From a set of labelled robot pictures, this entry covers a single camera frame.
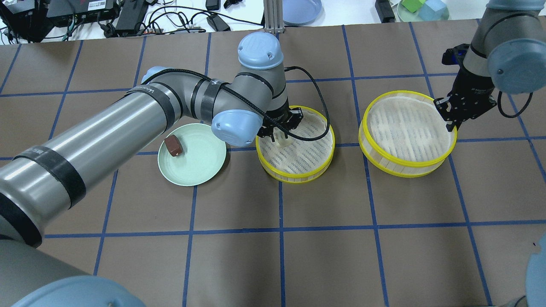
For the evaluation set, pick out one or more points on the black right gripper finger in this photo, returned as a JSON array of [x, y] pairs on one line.
[[451, 125]]

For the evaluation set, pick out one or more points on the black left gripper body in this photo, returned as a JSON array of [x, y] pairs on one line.
[[280, 116]]

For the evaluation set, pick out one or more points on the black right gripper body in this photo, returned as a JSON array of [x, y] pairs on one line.
[[468, 92]]

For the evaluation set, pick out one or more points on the brown chocolate bun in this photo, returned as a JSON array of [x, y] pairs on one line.
[[173, 145]]

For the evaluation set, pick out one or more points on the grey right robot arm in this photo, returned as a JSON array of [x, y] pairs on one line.
[[503, 66]]

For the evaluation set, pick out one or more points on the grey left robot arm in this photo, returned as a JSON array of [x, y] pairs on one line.
[[44, 181]]

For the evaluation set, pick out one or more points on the yellow rimmed bamboo steamer layer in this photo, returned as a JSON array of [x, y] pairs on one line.
[[299, 162]]

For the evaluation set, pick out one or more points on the light green plate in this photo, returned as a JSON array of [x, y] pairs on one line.
[[203, 157]]

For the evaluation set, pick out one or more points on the plate with coloured blocks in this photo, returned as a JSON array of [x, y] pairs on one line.
[[410, 11]]

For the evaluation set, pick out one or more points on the blue plate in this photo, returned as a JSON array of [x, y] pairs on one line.
[[300, 12]]

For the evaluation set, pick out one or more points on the black power adapter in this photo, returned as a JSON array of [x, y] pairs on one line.
[[131, 16]]

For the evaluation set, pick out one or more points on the black electronics box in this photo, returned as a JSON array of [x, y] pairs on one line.
[[59, 8]]

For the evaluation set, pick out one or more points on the aluminium profile post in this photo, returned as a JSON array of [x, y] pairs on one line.
[[273, 16]]

